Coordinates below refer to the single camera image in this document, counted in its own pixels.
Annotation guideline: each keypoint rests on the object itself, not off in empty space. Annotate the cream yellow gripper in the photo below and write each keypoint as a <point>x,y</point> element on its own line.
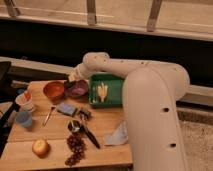
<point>72,76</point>

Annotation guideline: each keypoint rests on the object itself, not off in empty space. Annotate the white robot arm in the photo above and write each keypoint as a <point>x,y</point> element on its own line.
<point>149,95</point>

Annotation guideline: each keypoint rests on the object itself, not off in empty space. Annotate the purple bowl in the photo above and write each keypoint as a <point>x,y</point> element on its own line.
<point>78,90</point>

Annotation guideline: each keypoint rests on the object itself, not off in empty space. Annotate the orange bowl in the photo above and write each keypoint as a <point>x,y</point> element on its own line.
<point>53,90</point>

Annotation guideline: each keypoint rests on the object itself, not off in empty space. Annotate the blue sponge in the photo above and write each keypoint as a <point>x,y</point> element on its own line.
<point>66,109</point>

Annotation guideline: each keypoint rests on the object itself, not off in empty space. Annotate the green plastic tray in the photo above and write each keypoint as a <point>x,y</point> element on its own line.
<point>114,95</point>

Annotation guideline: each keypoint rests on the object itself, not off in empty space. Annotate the metal spoon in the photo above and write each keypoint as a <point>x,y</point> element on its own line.
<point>48,116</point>

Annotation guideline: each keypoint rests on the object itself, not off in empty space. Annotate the metal measuring cup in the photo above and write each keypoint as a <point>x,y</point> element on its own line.
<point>74,126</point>

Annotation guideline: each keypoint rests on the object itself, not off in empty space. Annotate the white cup with orange item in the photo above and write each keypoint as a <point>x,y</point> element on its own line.
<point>25,101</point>

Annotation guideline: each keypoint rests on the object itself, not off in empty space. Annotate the blue plastic cup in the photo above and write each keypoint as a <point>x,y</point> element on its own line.
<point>24,119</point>

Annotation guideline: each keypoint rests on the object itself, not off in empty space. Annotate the black chair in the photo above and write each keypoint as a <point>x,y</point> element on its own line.
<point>7,94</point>

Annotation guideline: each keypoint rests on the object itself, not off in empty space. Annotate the brown grape bunch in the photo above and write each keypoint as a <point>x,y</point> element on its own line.
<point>77,147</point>

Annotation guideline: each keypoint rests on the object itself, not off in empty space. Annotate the light blue cloth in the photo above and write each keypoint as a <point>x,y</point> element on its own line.
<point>118,137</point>

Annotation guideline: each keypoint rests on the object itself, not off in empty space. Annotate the yellow bread roll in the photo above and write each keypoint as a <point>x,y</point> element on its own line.
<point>40,147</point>

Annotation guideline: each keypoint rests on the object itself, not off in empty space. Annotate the black handled brush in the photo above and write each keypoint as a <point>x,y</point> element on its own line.
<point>85,116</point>

